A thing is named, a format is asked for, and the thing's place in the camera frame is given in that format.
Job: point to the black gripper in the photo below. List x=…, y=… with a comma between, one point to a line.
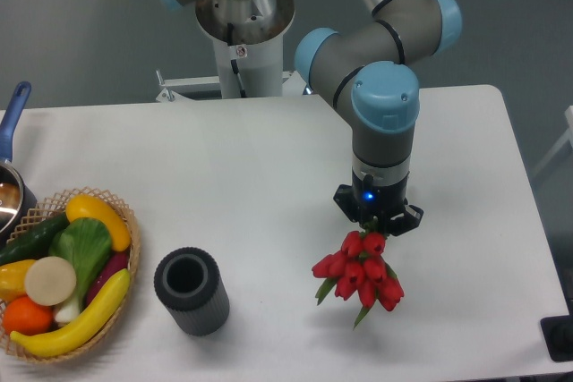
x=361, y=202

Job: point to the red tulip bouquet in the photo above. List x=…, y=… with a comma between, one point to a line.
x=358, y=268

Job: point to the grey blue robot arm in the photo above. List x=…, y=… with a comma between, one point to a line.
x=365, y=77

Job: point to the dark grey ribbed vase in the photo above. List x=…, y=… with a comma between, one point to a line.
x=188, y=283

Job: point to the black device at edge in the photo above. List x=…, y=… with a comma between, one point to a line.
x=557, y=334

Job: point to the purple sweet potato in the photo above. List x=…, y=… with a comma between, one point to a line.
x=117, y=261

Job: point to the green bok choy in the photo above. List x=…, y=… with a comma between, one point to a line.
x=86, y=244

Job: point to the long yellow banana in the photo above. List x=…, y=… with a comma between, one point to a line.
x=78, y=332

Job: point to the woven wicker basket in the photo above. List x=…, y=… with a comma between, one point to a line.
x=53, y=206

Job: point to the beige round slice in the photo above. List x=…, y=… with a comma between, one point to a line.
x=50, y=281

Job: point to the dark green cucumber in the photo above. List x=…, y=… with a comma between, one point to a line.
x=35, y=242

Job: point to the small yellow pepper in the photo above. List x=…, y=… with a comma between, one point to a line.
x=12, y=279

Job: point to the orange fruit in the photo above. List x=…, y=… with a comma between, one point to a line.
x=25, y=316

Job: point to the white frame at right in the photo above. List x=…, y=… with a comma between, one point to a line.
x=559, y=151

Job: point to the blue handled saucepan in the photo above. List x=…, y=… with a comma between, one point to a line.
x=16, y=198

